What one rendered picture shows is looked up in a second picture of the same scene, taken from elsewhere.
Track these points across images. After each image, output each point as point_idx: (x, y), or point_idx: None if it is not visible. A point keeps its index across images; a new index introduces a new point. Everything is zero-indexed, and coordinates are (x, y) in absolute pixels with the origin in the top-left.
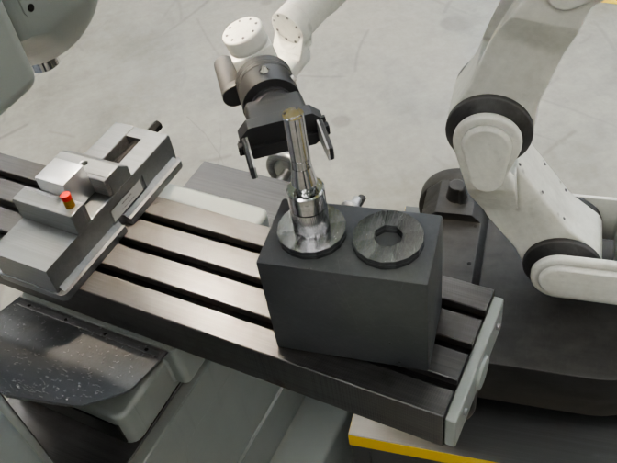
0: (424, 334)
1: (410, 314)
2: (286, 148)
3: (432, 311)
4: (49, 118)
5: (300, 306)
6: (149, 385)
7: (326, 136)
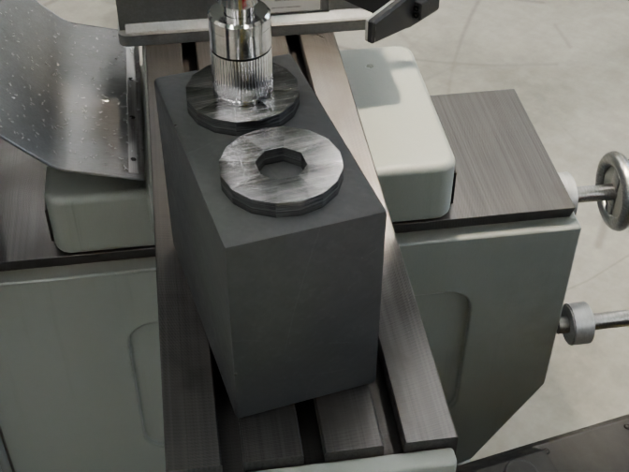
0: (229, 344)
1: (220, 291)
2: (367, 4)
3: (274, 332)
4: (570, 12)
5: (175, 187)
6: (108, 200)
7: (389, 7)
